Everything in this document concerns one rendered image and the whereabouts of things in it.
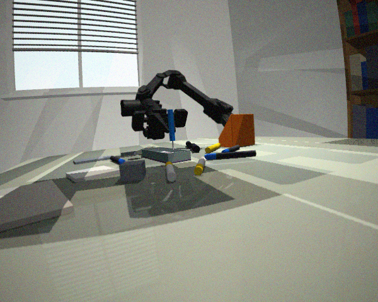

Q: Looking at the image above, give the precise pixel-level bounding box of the grey letter keyboard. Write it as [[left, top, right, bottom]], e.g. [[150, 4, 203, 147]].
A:
[[141, 147, 191, 164]]

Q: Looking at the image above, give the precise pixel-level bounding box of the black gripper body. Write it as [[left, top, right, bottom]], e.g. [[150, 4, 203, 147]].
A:
[[131, 103, 188, 131]]

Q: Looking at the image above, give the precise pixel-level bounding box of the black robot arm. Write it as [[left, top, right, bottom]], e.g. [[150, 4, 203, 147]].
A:
[[120, 70, 234, 140]]

